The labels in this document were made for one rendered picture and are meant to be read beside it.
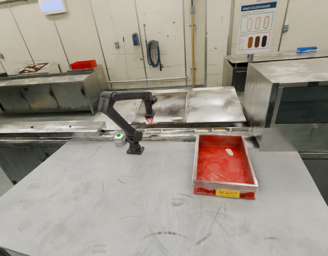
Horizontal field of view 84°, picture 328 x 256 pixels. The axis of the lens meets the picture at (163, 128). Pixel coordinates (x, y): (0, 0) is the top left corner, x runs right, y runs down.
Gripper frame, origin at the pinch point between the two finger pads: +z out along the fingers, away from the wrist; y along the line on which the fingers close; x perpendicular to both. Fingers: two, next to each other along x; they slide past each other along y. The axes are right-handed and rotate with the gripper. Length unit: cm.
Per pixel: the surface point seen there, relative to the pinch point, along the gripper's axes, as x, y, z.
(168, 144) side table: -15.4, -15.2, 11.6
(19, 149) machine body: 132, -10, 20
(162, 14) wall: 34, 371, -76
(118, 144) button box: 25.2, -17.7, 9.0
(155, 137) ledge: -4.6, -10.2, 8.7
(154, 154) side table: -6.5, -27.3, 11.3
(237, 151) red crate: -65, -24, 11
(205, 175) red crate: -42, -48, 11
